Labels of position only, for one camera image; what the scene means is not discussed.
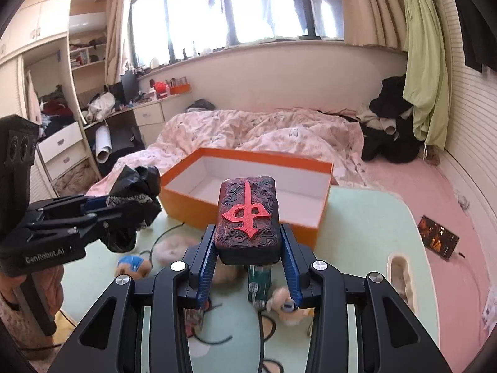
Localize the black computer monitor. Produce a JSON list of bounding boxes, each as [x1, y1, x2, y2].
[[120, 72, 139, 104]]

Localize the white plastic bag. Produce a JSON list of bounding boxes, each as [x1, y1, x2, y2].
[[87, 91, 117, 121]]

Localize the black satin lace cloth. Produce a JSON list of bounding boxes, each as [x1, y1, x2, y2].
[[103, 165, 162, 252]]

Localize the white bookshelf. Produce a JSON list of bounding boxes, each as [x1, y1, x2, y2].
[[69, 12, 114, 125]]

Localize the black smartphone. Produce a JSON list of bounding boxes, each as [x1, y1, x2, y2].
[[417, 215, 459, 261]]

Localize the bear toy in blue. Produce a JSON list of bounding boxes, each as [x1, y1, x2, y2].
[[114, 254, 153, 280]]

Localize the person's left forearm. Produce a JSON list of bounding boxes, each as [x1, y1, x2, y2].
[[0, 266, 65, 358]]

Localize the beige fluffy pompom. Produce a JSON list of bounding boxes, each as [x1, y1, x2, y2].
[[213, 260, 249, 285]]

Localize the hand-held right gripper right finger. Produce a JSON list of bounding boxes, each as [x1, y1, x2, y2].
[[280, 223, 453, 373]]

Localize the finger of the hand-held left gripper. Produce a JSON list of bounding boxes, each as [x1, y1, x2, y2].
[[39, 194, 154, 215], [47, 210, 146, 242]]

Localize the large window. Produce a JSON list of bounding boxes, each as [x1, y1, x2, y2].
[[128, 0, 346, 68]]

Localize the dark block with red symbol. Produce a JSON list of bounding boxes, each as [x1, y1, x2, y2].
[[217, 176, 281, 265]]

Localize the small beige bear toy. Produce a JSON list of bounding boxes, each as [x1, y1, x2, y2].
[[268, 285, 307, 325]]

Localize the white paper roll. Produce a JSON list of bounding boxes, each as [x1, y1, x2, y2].
[[95, 124, 114, 163]]

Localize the white wardrobe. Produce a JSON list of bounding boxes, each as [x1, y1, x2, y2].
[[0, 0, 102, 199]]

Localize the white slatted closet door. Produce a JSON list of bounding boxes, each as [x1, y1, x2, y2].
[[437, 0, 497, 226]]

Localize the white drawer cabinet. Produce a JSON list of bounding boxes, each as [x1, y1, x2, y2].
[[132, 99, 183, 140]]

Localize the mint green cartoon desktop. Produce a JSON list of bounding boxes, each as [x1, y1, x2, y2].
[[50, 186, 441, 373]]

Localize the pink printed blanket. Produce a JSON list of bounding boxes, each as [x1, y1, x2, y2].
[[85, 108, 367, 199]]

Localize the orange cardboard box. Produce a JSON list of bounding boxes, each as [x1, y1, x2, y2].
[[160, 148, 335, 243]]

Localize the pile of black clothes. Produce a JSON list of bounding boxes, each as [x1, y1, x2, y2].
[[356, 75, 424, 164]]

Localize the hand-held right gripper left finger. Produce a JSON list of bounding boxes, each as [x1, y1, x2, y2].
[[52, 223, 218, 373]]

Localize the dark grey cloth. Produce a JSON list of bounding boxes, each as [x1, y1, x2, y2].
[[185, 99, 216, 113]]

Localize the beige window curtain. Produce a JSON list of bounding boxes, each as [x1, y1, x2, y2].
[[340, 0, 408, 52], [104, 0, 132, 86]]

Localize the black hanging garment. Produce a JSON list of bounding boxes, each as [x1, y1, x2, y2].
[[446, 0, 497, 82]]

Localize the light green hanging garment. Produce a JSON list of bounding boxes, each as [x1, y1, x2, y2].
[[401, 0, 453, 150]]

